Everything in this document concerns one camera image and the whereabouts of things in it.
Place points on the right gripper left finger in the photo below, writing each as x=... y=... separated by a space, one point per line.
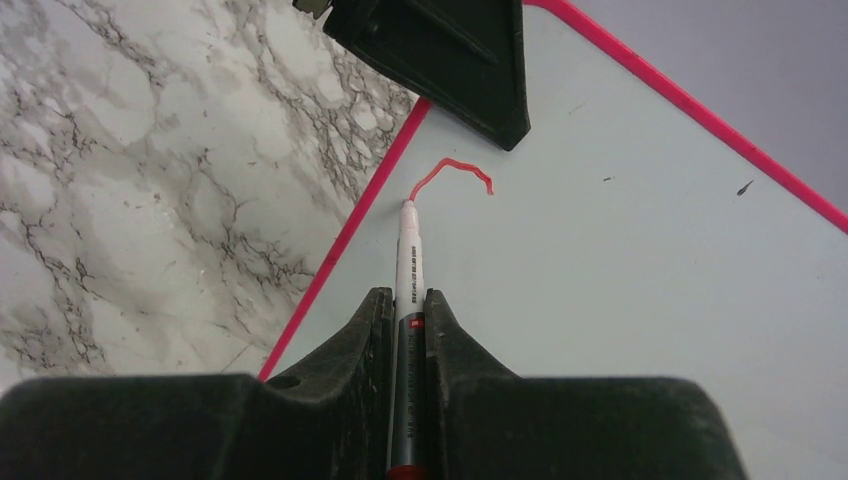
x=325 y=417

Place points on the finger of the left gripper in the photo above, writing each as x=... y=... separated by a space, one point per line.
x=467 y=57

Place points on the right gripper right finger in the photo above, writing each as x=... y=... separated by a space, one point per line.
x=488 y=422

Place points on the red white marker pen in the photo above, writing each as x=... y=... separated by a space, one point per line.
x=406 y=451

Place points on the pink framed whiteboard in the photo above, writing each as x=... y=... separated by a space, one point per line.
x=631 y=232

